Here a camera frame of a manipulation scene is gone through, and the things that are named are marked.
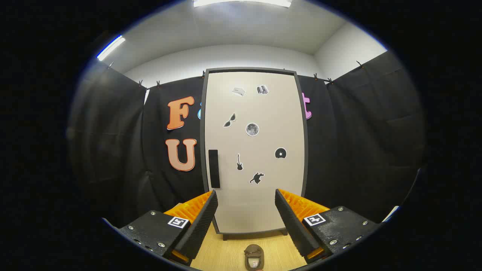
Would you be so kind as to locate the black backdrop cloth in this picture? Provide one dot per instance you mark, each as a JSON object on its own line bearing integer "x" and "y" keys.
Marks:
{"x": 361, "y": 143}

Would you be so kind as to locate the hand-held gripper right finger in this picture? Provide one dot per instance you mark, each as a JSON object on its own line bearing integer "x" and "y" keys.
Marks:
{"x": 295, "y": 229}

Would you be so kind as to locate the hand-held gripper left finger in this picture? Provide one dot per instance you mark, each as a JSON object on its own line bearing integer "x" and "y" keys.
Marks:
{"x": 199, "y": 229}

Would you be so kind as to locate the brown felt shoe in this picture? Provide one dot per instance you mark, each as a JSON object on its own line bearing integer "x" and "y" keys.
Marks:
{"x": 254, "y": 251}

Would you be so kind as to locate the ceiling light panel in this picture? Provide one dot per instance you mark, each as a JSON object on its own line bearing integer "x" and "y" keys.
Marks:
{"x": 111, "y": 47}
{"x": 241, "y": 2}

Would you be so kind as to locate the white shoe cabinet door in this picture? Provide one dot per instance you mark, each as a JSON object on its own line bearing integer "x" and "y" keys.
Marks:
{"x": 260, "y": 203}

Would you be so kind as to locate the dark grey shoe cabinet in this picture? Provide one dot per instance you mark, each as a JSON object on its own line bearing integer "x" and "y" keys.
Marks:
{"x": 202, "y": 150}

